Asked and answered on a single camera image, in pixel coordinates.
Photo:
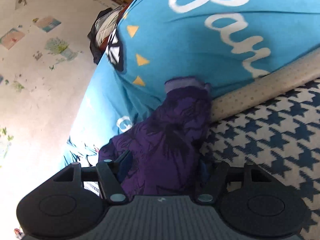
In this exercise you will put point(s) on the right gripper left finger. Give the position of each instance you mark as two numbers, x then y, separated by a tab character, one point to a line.
123	165

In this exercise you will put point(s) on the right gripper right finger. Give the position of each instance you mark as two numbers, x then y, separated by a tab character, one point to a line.
205	171

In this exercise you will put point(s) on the purple floral red-lined garment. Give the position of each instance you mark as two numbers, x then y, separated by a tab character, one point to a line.
165	146

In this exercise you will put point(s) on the houndstooth sofa seat cover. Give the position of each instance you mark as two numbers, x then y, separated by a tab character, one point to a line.
273	122

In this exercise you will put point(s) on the blue cartoon print sofa backrest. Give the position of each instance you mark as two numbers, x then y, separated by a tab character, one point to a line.
225	43

